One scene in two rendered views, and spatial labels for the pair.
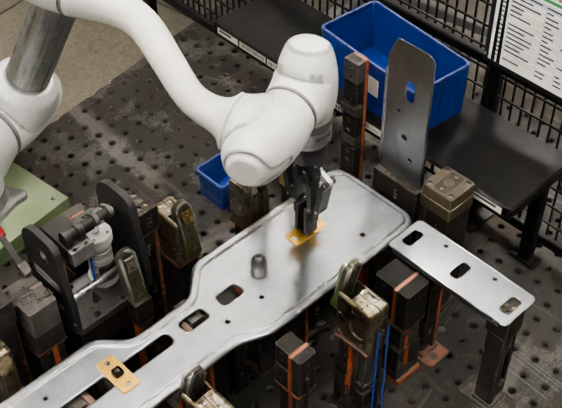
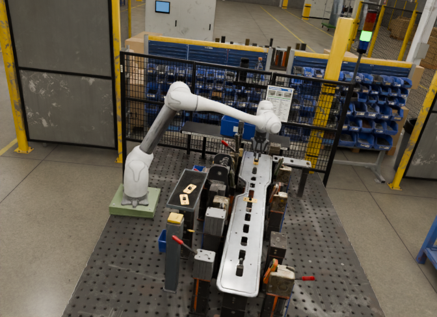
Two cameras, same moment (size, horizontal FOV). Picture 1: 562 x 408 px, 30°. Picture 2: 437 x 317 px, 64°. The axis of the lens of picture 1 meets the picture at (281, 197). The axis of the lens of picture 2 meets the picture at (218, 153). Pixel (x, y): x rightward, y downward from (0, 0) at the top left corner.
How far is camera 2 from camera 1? 1.63 m
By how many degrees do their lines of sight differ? 37
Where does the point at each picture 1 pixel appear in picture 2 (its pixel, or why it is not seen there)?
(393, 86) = not seen: hidden behind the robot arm
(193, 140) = (175, 169)
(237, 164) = (275, 126)
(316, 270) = (265, 169)
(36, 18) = (161, 124)
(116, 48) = (78, 178)
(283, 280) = (261, 172)
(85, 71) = (73, 187)
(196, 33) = not seen: hidden behind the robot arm
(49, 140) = not seen: hidden behind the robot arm
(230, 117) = (266, 117)
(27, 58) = (153, 139)
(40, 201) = (153, 191)
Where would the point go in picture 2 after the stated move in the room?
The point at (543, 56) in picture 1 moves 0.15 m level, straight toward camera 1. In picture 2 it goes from (279, 112) to (288, 119)
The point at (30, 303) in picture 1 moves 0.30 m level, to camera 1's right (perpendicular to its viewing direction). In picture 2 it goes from (221, 188) to (258, 175)
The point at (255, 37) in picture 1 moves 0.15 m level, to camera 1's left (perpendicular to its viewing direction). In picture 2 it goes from (195, 130) to (179, 134)
